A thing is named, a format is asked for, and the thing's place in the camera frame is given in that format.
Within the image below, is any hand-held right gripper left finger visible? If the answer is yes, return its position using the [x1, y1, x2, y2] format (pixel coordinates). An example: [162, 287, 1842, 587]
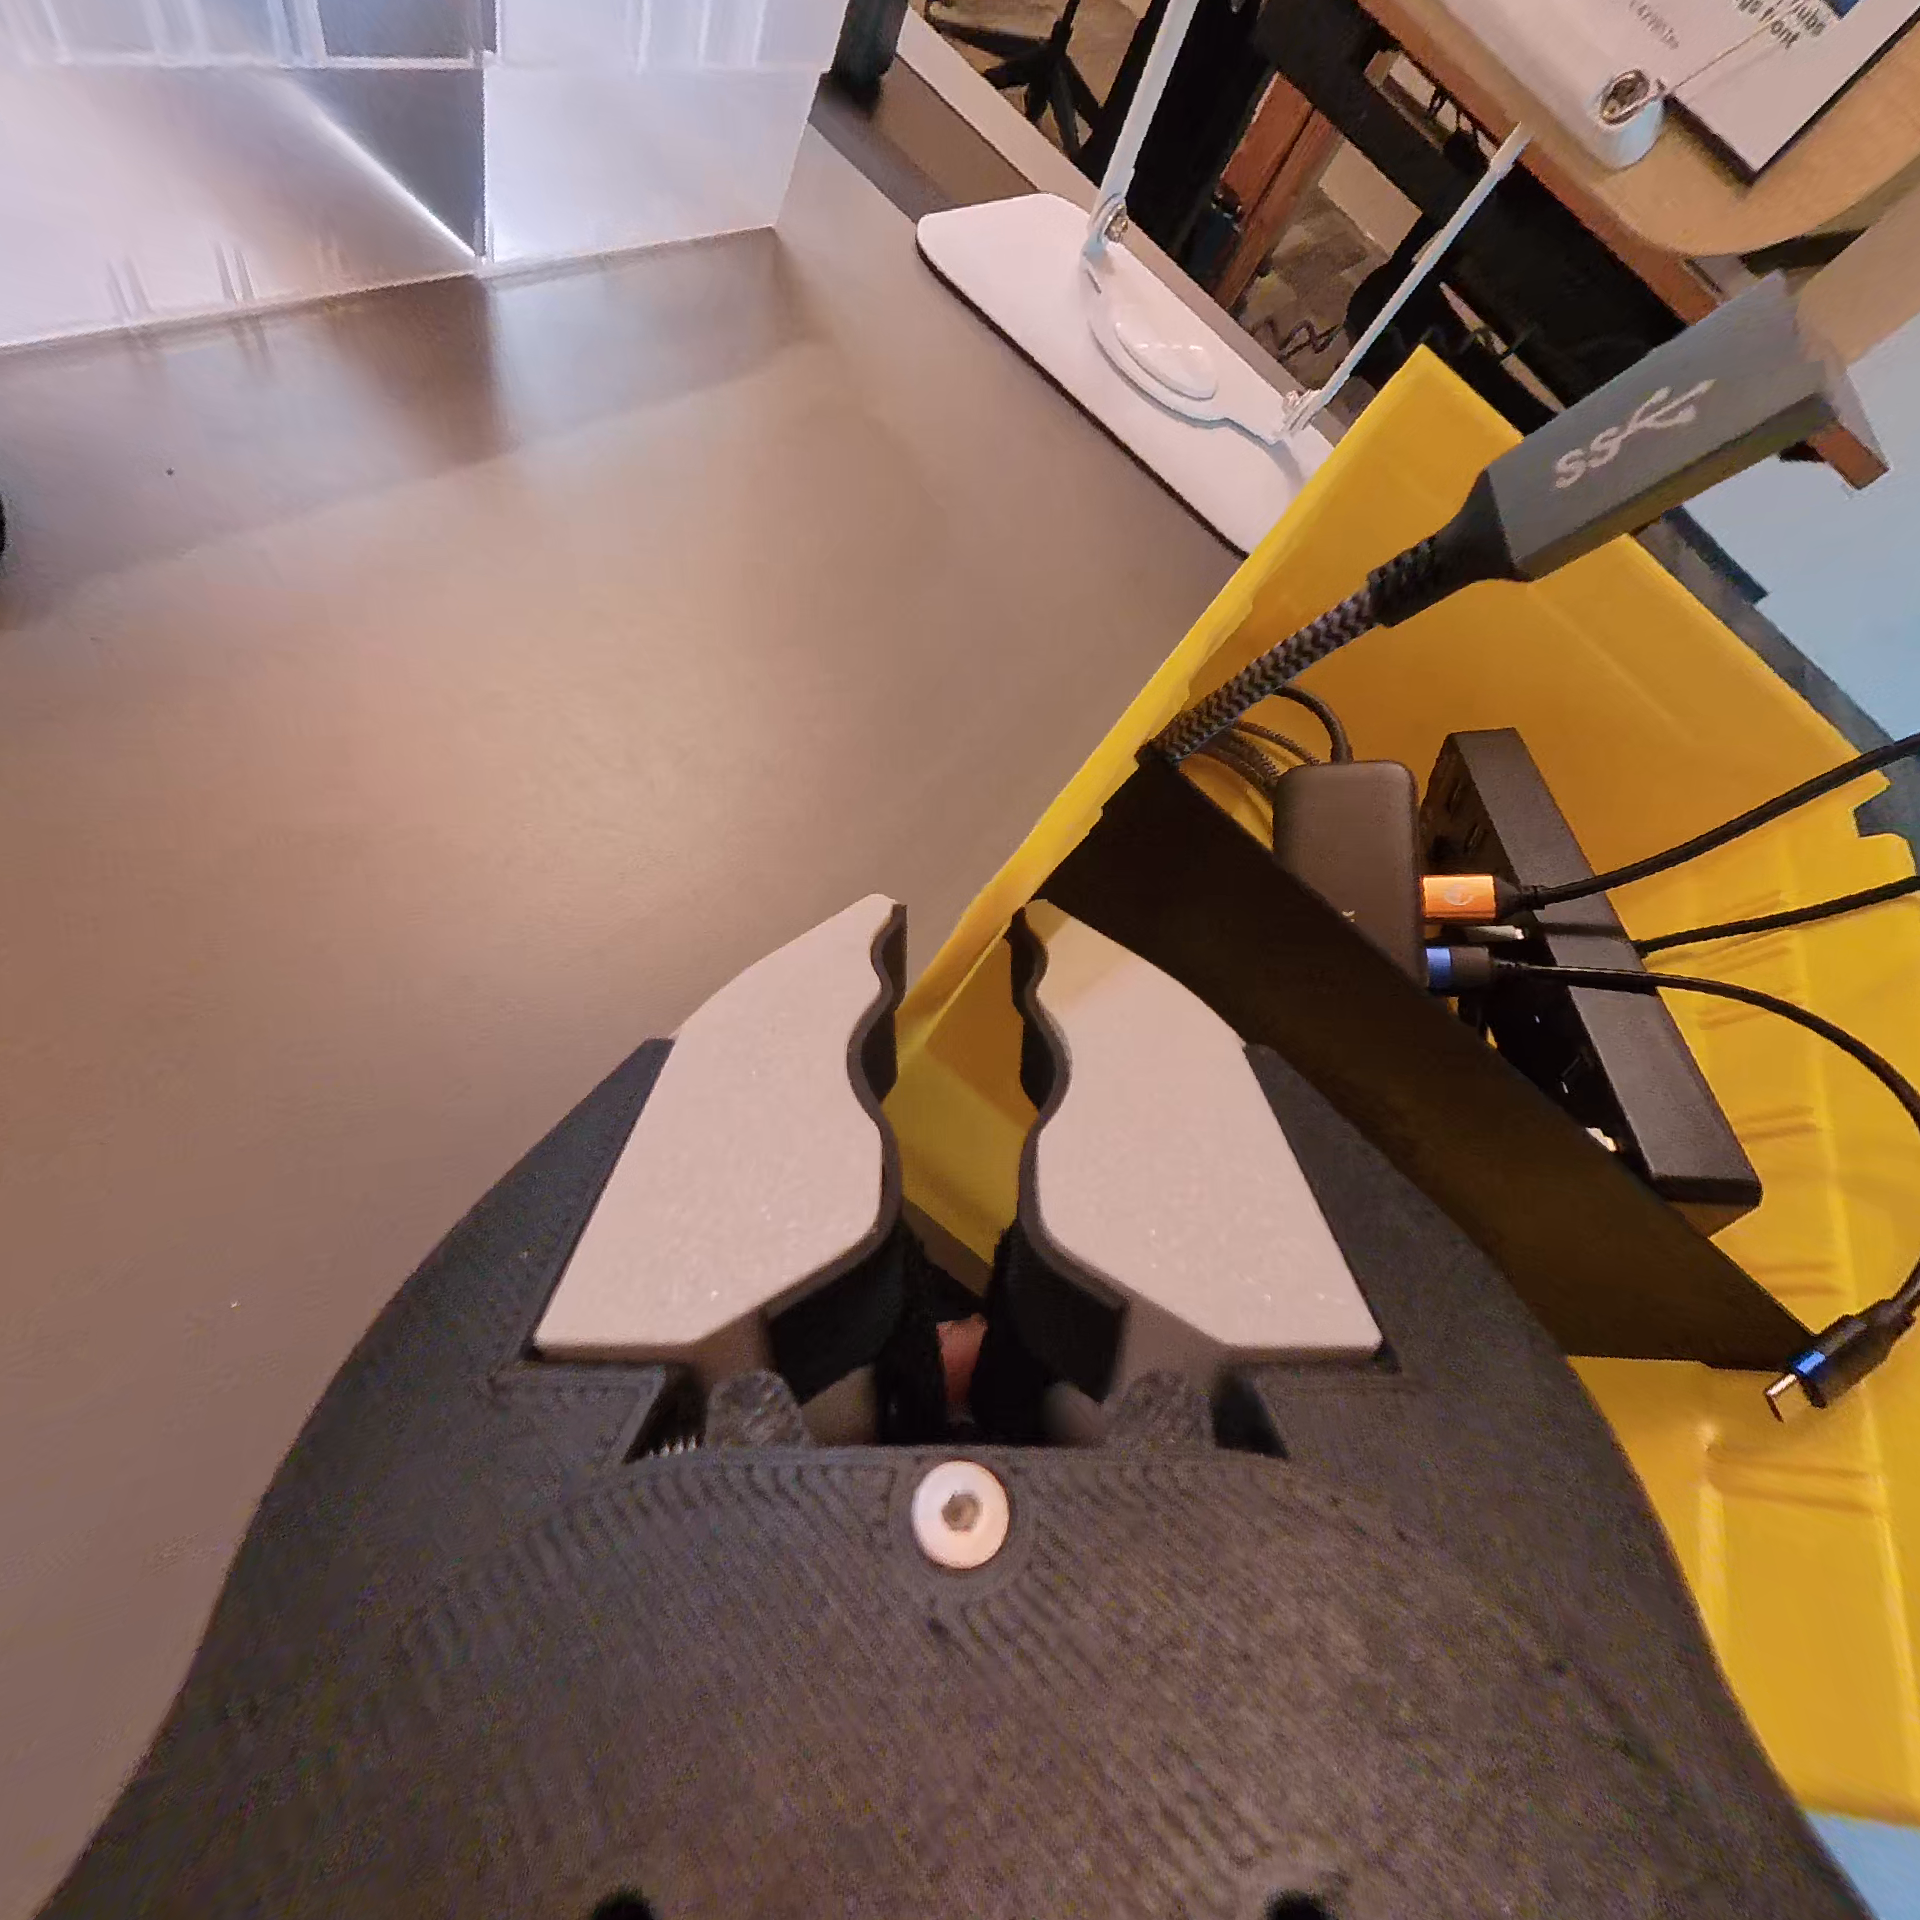
[528, 894, 921, 1420]

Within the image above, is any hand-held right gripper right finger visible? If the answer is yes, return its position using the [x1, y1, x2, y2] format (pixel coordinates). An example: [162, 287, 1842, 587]
[983, 901, 1388, 1420]

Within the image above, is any rounded black usb hub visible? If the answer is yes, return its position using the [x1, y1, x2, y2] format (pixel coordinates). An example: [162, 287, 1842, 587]
[1271, 758, 1438, 995]

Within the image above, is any orange usb cable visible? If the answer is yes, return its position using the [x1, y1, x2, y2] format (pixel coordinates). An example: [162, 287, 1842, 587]
[1422, 731, 1920, 924]

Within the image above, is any yellow plastic bin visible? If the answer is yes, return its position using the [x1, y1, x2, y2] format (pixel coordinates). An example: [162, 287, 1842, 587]
[886, 346, 1920, 1827]

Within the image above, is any grey braided usb cable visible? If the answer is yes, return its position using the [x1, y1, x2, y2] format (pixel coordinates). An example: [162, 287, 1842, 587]
[1144, 275, 1852, 768]

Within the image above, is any long black usb hub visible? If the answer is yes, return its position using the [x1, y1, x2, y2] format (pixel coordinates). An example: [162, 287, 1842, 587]
[1422, 727, 1767, 1237]

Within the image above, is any white document stand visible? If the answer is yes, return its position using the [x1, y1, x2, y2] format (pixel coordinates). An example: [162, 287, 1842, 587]
[916, 0, 1531, 554]

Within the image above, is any clear acrylic box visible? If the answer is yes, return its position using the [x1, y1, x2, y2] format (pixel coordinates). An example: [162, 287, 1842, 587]
[0, 0, 850, 351]

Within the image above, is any black office chair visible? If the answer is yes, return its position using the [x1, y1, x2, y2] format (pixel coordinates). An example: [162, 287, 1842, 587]
[912, 0, 1099, 155]

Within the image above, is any wooden board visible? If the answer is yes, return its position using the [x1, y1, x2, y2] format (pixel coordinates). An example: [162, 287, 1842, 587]
[1358, 0, 1920, 491]

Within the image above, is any white instruction sign stand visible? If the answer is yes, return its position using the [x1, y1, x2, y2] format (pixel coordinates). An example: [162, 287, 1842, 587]
[1530, 0, 1920, 175]

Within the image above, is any blue plug usb cable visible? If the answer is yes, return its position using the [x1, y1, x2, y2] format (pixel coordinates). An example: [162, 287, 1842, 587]
[1420, 942, 1920, 1136]

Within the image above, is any thin black cable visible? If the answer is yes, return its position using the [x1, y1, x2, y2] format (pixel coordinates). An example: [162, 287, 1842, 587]
[1632, 874, 1920, 957]

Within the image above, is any black cable with blue-ringed plug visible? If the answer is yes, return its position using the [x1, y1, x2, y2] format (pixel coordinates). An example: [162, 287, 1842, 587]
[1760, 1256, 1920, 1423]

